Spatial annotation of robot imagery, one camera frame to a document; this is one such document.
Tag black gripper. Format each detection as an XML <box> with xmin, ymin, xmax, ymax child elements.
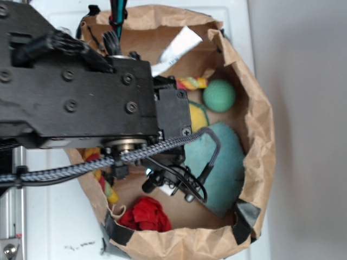
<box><xmin>104</xmin><ymin>136</ymin><xmax>209</xmax><ymax>203</ymax></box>

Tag red paper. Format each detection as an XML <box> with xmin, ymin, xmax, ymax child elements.
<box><xmin>118</xmin><ymin>197</ymin><xmax>172</xmax><ymax>232</ymax></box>

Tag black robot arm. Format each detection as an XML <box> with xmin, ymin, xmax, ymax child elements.
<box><xmin>1</xmin><ymin>1</ymin><xmax>213</xmax><ymax>203</ymax></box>

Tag brown paper bag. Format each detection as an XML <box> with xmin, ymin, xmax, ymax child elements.
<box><xmin>78</xmin><ymin>4</ymin><xmax>275</xmax><ymax>259</ymax></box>

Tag teal microfibre cloth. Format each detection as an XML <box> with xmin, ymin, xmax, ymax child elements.
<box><xmin>184</xmin><ymin>122</ymin><xmax>245</xmax><ymax>218</ymax></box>

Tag yellow green sponge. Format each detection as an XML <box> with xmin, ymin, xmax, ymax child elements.
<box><xmin>189</xmin><ymin>101</ymin><xmax>209</xmax><ymax>133</ymax></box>

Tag green dimpled ball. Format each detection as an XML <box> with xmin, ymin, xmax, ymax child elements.
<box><xmin>203</xmin><ymin>79</ymin><xmax>236</xmax><ymax>113</ymax></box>

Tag white paper label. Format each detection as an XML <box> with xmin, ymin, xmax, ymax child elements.
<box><xmin>151</xmin><ymin>26</ymin><xmax>203</xmax><ymax>77</ymax></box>

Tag multicolour twisted rope toy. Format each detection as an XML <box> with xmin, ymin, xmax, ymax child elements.
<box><xmin>93</xmin><ymin>76</ymin><xmax>215</xmax><ymax>204</ymax></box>

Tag grey braided cable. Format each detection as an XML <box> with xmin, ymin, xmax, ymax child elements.
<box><xmin>0</xmin><ymin>127</ymin><xmax>222</xmax><ymax>187</ymax></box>

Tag aluminium frame rail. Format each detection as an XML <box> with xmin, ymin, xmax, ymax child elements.
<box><xmin>1</xmin><ymin>147</ymin><xmax>26</xmax><ymax>259</ymax></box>

